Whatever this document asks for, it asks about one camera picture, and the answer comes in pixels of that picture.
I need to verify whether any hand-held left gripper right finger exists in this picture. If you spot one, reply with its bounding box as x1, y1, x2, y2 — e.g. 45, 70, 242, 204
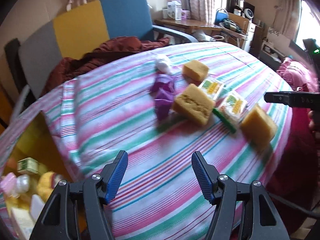
191, 151, 288, 240

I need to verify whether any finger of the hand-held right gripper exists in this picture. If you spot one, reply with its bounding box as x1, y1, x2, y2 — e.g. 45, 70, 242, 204
264, 92, 320, 108

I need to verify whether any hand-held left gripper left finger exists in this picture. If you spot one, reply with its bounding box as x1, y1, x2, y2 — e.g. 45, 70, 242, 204
29, 150, 129, 240

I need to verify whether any yellow sponge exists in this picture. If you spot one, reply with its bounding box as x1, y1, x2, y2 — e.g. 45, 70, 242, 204
240, 103, 278, 143
172, 84, 215, 127
182, 59, 210, 82

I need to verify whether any packaged sponge green label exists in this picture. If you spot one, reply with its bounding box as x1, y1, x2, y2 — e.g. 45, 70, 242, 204
199, 78, 225, 100
212, 89, 248, 133

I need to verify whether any yellow knitted toy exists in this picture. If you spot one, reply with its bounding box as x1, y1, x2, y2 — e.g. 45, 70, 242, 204
36, 171, 64, 203

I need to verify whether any green tea box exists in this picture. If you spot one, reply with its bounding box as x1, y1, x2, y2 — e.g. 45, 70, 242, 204
17, 157, 42, 175

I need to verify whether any gold tin box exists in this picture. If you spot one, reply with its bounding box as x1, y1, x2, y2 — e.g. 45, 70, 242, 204
0, 110, 83, 240

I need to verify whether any purple packet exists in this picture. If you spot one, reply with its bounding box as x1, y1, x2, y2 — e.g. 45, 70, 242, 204
150, 74, 178, 120

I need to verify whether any cream cardboard box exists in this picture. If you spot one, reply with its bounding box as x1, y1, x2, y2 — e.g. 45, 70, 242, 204
10, 194, 48, 240

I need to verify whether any pink packet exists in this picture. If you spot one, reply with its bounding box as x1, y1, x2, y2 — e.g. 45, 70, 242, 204
0, 174, 15, 195

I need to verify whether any person's right hand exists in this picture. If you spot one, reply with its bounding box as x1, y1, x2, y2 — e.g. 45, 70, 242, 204
309, 110, 320, 140

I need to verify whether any striped tablecloth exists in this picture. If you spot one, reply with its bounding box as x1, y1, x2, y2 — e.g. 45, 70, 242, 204
0, 41, 294, 240

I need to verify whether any dark red fabric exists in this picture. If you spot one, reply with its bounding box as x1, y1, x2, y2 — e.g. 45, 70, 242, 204
265, 90, 320, 233

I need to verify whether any light wooden rack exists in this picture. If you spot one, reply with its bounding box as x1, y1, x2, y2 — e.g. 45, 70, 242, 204
220, 12, 253, 53

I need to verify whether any black box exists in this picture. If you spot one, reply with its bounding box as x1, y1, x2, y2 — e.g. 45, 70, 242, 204
226, 0, 255, 15

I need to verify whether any blue container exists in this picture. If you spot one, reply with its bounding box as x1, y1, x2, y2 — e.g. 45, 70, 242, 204
214, 8, 229, 24

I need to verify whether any white crumpled item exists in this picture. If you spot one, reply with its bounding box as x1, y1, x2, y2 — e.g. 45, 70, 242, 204
155, 54, 174, 75

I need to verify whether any wooden side desk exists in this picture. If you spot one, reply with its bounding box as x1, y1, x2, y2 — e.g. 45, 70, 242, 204
154, 17, 223, 39

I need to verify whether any dark red cloth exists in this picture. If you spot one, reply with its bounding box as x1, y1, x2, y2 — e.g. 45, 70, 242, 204
41, 36, 170, 98

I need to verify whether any wooden wardrobe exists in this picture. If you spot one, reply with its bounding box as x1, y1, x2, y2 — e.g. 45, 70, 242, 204
0, 80, 13, 135

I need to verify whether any white carton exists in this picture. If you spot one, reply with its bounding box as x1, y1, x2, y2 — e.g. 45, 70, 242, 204
167, 0, 183, 21

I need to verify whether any grey yellow blue armchair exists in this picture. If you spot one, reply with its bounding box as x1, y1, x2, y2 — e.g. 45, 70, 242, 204
5, 0, 199, 100

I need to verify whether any black rolled mat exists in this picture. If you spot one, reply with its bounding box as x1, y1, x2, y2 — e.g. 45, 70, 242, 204
4, 38, 28, 90

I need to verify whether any black cable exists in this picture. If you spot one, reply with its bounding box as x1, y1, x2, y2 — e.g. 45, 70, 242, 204
269, 192, 320, 219

